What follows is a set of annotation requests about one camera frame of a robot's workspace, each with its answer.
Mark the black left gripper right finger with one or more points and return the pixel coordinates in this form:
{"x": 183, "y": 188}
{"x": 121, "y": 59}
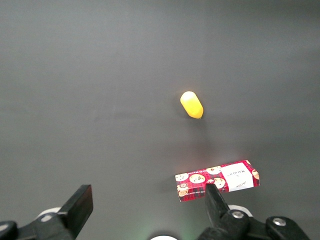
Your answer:
{"x": 215, "y": 202}

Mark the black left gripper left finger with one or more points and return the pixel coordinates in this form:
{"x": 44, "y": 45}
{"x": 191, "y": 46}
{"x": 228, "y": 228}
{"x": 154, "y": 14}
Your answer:
{"x": 78, "y": 207}

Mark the red cookie box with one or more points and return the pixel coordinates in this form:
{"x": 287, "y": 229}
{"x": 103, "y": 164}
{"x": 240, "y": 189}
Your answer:
{"x": 200, "y": 183}

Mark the yellow lemon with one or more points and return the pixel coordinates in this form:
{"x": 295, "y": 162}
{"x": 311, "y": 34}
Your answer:
{"x": 191, "y": 105}

